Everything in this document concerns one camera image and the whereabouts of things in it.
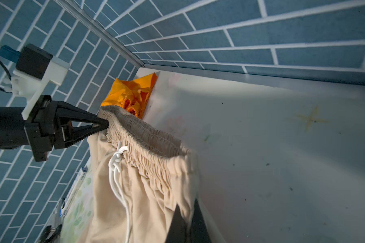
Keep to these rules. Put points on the orange shorts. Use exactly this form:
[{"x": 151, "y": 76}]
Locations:
[{"x": 133, "y": 96}]

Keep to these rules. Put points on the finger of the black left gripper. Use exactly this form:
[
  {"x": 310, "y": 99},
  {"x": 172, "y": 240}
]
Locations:
[
  {"x": 66, "y": 112},
  {"x": 67, "y": 135}
]

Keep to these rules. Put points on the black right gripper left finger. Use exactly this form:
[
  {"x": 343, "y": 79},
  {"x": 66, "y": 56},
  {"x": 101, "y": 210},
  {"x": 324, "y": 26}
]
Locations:
[{"x": 177, "y": 229}]

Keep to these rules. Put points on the beige shorts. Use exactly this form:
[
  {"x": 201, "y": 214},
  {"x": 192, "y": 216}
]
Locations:
[{"x": 141, "y": 175}]

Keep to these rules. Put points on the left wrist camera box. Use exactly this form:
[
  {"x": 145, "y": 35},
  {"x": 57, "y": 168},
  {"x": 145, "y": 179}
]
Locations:
[{"x": 35, "y": 69}]

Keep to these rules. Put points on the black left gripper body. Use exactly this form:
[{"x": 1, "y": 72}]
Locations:
[{"x": 39, "y": 128}]

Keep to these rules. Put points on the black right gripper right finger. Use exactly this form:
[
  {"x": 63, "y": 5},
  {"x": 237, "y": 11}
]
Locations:
[{"x": 198, "y": 232}]

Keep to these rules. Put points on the black device beside left base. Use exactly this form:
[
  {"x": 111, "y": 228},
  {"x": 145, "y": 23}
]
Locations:
[{"x": 50, "y": 234}]

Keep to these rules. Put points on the left aluminium corner post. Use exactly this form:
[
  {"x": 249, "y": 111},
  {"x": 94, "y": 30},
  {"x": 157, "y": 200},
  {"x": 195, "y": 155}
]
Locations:
[{"x": 95, "y": 27}]

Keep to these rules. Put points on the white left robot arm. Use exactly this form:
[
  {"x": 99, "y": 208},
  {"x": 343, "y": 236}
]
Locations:
[{"x": 12, "y": 132}]

